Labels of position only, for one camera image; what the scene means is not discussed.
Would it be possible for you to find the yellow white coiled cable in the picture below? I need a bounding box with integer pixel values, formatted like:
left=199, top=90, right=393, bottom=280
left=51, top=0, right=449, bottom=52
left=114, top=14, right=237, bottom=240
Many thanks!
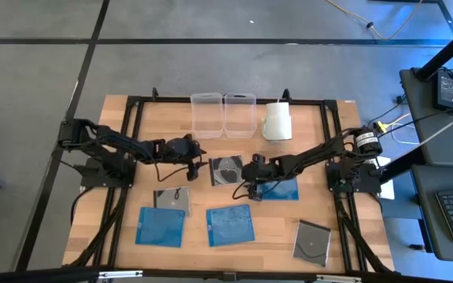
left=374, top=112, right=411, bottom=145

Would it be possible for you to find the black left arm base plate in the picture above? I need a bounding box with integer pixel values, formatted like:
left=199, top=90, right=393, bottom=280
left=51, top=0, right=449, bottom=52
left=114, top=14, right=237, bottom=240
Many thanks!
left=79, top=156, right=136, bottom=189

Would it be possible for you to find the black overhead gantry bar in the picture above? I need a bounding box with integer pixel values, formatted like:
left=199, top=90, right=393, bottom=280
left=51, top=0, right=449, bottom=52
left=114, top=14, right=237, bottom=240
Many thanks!
left=0, top=266, right=453, bottom=283

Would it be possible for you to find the white cylindrical roll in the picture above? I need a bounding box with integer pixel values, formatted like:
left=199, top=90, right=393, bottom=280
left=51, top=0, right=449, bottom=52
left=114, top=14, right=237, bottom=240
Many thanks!
left=260, top=101, right=293, bottom=142

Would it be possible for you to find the black aluminium table frame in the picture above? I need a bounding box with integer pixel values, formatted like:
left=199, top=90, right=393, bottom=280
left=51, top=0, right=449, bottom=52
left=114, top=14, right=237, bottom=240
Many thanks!
left=61, top=94, right=396, bottom=276

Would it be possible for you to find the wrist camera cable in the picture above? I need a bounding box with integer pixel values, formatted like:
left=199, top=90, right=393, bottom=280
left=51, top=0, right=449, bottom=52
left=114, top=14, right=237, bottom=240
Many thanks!
left=232, top=179, right=251, bottom=200
left=153, top=156, right=191, bottom=184

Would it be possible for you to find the yellow floor cable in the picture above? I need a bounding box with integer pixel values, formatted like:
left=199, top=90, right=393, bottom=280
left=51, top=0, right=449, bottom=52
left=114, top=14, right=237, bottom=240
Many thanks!
left=326, top=0, right=425, bottom=41

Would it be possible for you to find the white box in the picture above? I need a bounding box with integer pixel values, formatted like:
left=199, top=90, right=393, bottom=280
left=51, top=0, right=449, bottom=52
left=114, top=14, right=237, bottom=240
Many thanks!
left=370, top=155, right=396, bottom=200

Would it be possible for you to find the blue jewel case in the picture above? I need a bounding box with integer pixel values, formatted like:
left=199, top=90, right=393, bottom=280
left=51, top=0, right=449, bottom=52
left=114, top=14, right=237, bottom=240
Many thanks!
left=205, top=204, right=256, bottom=248
left=134, top=206, right=186, bottom=248
left=260, top=177, right=300, bottom=201

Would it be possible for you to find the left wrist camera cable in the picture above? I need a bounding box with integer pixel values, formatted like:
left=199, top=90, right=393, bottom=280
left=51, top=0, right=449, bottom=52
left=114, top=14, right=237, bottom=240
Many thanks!
left=153, top=156, right=191, bottom=184

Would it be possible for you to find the black jewel case patterned disc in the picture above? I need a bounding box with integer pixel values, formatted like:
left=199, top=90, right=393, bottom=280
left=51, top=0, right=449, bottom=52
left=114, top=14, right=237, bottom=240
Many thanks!
left=208, top=154, right=245, bottom=187

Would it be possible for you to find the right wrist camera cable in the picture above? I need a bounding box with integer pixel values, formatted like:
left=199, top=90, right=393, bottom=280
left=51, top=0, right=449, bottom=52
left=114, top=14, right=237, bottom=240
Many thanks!
left=232, top=179, right=251, bottom=200

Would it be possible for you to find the black diagonal pole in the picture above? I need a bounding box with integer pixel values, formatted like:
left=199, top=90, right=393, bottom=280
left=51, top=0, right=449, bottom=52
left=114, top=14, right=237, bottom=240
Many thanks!
left=418, top=29, right=453, bottom=82
left=378, top=147, right=427, bottom=184

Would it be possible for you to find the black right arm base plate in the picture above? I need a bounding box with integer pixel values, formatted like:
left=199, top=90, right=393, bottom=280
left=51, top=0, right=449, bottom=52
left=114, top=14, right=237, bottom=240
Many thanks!
left=326, top=161, right=383, bottom=194

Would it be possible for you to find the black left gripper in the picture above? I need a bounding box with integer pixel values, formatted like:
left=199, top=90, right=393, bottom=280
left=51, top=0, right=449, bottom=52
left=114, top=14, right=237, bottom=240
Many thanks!
left=162, top=133, right=208, bottom=168

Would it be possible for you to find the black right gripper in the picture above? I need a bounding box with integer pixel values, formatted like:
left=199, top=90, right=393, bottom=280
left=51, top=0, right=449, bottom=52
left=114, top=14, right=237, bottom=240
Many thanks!
left=242, top=154, right=282, bottom=185

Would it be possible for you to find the black power adapter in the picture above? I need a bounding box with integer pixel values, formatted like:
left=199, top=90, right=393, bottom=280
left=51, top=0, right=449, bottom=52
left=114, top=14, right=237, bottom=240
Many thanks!
left=432, top=69, right=453, bottom=112

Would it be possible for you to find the dark grey desk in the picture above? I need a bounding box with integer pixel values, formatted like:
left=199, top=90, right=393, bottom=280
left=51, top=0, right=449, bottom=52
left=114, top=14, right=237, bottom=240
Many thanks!
left=410, top=164, right=453, bottom=263
left=399, top=67, right=453, bottom=168

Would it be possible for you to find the silver frame bracket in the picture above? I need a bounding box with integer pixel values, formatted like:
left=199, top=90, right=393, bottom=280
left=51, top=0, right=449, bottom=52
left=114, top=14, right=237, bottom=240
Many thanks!
left=315, top=274, right=363, bottom=283
left=98, top=269, right=144, bottom=280

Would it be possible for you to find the clear plastic bin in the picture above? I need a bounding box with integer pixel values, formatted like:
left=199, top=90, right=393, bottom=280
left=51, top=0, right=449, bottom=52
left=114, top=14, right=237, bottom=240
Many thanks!
left=223, top=92, right=258, bottom=139
left=190, top=92, right=225, bottom=140

